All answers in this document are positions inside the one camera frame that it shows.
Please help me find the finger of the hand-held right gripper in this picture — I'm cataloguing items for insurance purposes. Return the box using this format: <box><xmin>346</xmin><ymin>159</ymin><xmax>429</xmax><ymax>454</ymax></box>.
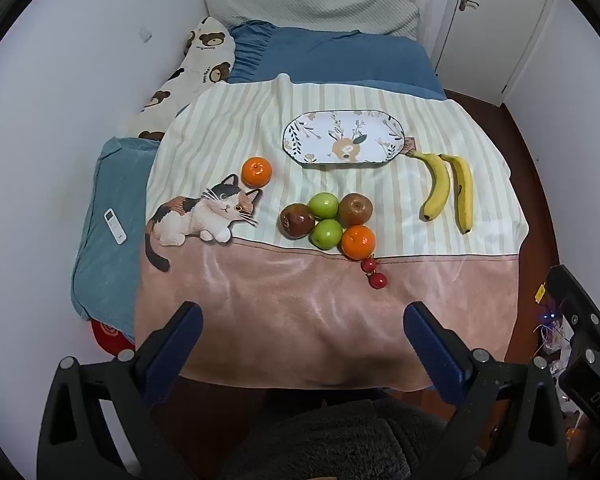
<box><xmin>546</xmin><ymin>263</ymin><xmax>600</xmax><ymax>350</ymax></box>

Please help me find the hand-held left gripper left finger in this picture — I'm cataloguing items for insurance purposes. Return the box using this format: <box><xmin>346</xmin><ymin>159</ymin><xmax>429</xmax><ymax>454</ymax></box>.
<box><xmin>37</xmin><ymin>301</ymin><xmax>204</xmax><ymax>480</ymax></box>

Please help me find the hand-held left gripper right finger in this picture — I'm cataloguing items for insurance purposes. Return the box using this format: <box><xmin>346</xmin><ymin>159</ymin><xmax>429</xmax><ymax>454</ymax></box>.
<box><xmin>403</xmin><ymin>301</ymin><xmax>568</xmax><ymax>480</ymax></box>

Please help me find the orange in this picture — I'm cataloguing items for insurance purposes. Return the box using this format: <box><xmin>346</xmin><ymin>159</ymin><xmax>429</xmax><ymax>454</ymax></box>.
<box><xmin>241</xmin><ymin>156</ymin><xmax>273</xmax><ymax>188</ymax></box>
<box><xmin>341</xmin><ymin>225</ymin><xmax>377</xmax><ymax>260</ymax></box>

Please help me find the green apple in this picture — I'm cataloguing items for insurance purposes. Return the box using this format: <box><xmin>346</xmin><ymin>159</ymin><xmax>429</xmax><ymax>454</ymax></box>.
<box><xmin>311</xmin><ymin>218</ymin><xmax>343</xmax><ymax>250</ymax></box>
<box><xmin>307</xmin><ymin>192</ymin><xmax>340</xmax><ymax>221</ymax></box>

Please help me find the red yellow apple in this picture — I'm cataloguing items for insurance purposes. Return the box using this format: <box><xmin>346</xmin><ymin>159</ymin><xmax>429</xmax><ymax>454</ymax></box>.
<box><xmin>338</xmin><ymin>193</ymin><xmax>374</xmax><ymax>227</ymax></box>

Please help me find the yellow banana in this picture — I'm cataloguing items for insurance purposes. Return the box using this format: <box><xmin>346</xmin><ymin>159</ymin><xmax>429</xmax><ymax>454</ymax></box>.
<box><xmin>406</xmin><ymin>150</ymin><xmax>452</xmax><ymax>222</ymax></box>
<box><xmin>439</xmin><ymin>154</ymin><xmax>474</xmax><ymax>235</ymax></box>

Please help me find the dark red apple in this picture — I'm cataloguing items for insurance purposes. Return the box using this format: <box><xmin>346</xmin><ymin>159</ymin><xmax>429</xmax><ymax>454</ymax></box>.
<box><xmin>279</xmin><ymin>203</ymin><xmax>316</xmax><ymax>238</ymax></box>

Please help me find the oval floral plate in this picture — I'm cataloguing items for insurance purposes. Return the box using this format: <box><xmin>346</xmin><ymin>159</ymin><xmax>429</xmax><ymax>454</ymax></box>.
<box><xmin>281</xmin><ymin>110</ymin><xmax>406</xmax><ymax>168</ymax></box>

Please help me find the red round object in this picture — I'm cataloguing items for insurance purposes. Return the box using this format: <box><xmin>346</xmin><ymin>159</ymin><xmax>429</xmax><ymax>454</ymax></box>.
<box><xmin>90</xmin><ymin>319</ymin><xmax>137</xmax><ymax>356</ymax></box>

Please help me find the teal cushion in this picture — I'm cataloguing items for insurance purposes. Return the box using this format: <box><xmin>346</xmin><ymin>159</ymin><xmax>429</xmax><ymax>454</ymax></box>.
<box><xmin>71</xmin><ymin>136</ymin><xmax>161</xmax><ymax>343</ymax></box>

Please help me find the cat print striped blanket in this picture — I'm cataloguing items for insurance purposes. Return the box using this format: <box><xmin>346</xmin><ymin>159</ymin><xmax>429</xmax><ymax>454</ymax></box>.
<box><xmin>135</xmin><ymin>74</ymin><xmax>531</xmax><ymax>392</ymax></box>

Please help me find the white remote control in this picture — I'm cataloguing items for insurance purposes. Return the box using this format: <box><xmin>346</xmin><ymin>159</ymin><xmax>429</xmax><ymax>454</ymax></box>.
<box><xmin>104</xmin><ymin>208</ymin><xmax>127</xmax><ymax>245</ymax></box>

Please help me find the bear print pillow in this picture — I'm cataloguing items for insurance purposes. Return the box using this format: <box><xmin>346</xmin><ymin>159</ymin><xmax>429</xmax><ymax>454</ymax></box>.
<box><xmin>127</xmin><ymin>16</ymin><xmax>238</xmax><ymax>142</ymax></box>

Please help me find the white door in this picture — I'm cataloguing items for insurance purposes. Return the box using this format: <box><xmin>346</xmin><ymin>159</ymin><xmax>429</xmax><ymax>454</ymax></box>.
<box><xmin>432</xmin><ymin>0</ymin><xmax>553</xmax><ymax>106</ymax></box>

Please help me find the blue pillow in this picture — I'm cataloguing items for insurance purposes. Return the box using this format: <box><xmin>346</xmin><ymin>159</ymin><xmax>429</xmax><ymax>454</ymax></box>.
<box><xmin>227</xmin><ymin>20</ymin><xmax>448</xmax><ymax>101</ymax></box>

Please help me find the white textured pillow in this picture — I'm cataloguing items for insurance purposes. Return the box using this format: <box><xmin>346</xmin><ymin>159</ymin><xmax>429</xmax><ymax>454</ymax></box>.
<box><xmin>201</xmin><ymin>0</ymin><xmax>421</xmax><ymax>41</ymax></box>

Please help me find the fairy light wire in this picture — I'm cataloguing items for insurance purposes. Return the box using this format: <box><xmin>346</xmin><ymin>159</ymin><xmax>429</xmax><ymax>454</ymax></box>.
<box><xmin>532</xmin><ymin>305</ymin><xmax>568</xmax><ymax>361</ymax></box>

